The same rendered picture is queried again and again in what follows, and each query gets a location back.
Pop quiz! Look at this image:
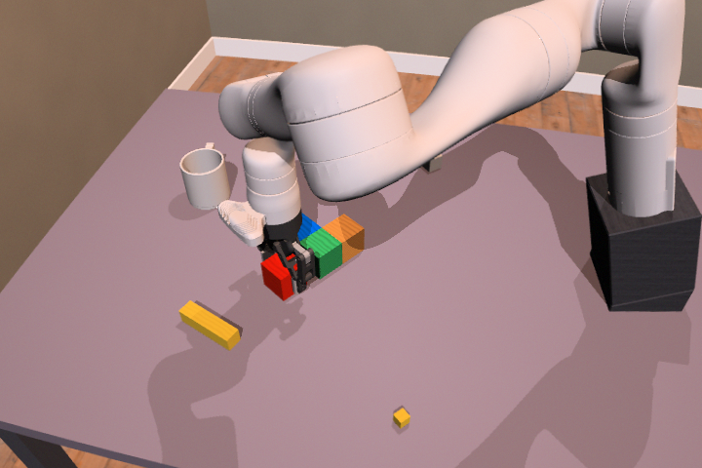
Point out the grey cylinder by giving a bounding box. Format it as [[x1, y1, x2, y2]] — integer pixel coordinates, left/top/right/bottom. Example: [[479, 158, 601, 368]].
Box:
[[179, 142, 230, 210]]

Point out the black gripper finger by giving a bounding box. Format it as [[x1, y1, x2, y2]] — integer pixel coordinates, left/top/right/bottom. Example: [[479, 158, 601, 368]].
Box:
[[272, 241, 316, 294], [257, 239, 275, 262]]

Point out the green cube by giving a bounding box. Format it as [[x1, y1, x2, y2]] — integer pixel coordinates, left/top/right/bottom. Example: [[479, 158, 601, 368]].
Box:
[[300, 228, 342, 279]]

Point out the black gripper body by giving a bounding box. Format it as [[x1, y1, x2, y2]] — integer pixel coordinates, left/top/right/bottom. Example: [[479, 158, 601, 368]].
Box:
[[263, 209, 302, 257]]

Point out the blue cube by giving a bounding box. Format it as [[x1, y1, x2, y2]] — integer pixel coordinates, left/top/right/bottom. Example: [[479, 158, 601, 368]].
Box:
[[297, 214, 322, 241]]

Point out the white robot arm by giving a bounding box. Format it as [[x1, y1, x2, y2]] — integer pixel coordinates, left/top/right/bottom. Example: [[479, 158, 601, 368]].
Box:
[[217, 0, 685, 247]]

